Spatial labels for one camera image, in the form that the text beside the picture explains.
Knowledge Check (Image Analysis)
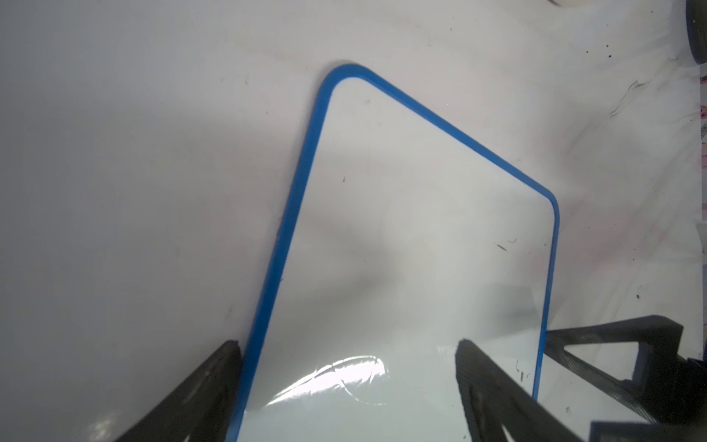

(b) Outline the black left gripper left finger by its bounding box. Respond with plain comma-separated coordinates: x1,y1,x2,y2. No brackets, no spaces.
118,340,242,442

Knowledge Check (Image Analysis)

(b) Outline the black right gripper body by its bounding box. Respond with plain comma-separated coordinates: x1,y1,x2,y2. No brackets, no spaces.
660,357,706,425

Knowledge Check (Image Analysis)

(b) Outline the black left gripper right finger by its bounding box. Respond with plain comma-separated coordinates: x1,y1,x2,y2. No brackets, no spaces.
455,339,579,441

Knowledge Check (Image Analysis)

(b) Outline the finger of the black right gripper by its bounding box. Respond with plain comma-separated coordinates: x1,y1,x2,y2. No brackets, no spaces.
544,315,685,423
589,422,706,442

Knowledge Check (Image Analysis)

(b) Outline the blue-framed whiteboard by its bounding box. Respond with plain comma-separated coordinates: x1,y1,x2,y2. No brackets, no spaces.
228,64,560,441

